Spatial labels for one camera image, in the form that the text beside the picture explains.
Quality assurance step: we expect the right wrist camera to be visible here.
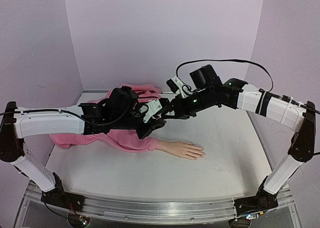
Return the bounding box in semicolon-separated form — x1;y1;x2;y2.
166;76;193;98

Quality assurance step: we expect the mannequin hand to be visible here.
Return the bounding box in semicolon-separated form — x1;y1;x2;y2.
155;141;205;160

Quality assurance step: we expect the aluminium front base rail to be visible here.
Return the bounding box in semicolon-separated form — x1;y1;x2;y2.
15;181;301;227

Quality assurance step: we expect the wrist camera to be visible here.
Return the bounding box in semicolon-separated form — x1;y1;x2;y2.
138;98;170;123
166;76;193;98

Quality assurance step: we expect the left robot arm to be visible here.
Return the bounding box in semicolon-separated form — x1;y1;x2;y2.
0;116;158;206

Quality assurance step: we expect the pink sweatshirt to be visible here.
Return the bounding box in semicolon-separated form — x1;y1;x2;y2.
49;82;163;153

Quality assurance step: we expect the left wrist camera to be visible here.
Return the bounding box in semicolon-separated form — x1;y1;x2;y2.
138;98;170;123

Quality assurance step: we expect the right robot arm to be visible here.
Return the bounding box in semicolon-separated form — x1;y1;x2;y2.
157;107;293;199

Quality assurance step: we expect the black right camera cable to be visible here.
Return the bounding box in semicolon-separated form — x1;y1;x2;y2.
175;59;274;91

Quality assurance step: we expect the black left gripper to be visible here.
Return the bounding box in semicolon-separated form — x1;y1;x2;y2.
113;104;165;141

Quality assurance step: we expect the aluminium table edge rail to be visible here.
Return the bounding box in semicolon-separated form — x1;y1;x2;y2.
83;89;174;94

